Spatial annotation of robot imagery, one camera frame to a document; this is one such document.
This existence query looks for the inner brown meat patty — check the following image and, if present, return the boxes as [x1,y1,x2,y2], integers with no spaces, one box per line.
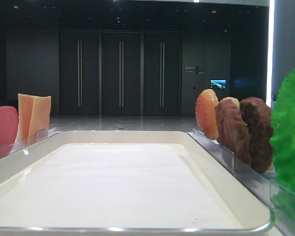
[215,100,251,166]

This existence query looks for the outer dark meat patty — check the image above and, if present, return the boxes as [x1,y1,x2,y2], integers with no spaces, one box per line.
[239,97,273,174]

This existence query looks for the outer orange cheese slice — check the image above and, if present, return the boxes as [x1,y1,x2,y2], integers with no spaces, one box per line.
[18,93,36,141]

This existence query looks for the green lettuce leaf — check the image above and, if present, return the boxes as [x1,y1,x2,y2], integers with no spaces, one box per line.
[270,68,295,220]

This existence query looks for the red tomato slice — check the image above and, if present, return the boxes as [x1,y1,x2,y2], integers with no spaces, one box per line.
[0,106,18,159]

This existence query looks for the inner top bun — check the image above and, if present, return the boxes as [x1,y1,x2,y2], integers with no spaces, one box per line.
[195,89,218,140]

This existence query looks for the right dark door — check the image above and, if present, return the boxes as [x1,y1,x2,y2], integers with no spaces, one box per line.
[144,32,181,116]

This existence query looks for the dark door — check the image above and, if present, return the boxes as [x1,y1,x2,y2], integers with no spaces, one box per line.
[102,32,140,116]
[144,32,181,116]
[59,30,99,115]

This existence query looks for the middle dark door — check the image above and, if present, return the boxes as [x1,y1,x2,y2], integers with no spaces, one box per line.
[102,32,140,116]

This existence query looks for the left dark door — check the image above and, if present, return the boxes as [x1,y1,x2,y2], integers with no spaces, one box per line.
[59,30,99,115]

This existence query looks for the white rectangular metal tray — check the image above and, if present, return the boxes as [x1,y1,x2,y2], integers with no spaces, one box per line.
[0,131,275,236]

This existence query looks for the small wall screen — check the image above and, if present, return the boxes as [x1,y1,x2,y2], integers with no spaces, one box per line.
[210,80,226,89]

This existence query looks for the left long acrylic rail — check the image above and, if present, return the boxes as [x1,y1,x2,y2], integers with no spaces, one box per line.
[0,127,58,159]

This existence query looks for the long acrylic rail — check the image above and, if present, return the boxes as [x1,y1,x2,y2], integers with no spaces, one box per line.
[0,127,58,159]
[189,128,295,236]

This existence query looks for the right long acrylic rail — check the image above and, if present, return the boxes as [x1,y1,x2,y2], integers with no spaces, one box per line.
[189,128,295,236]

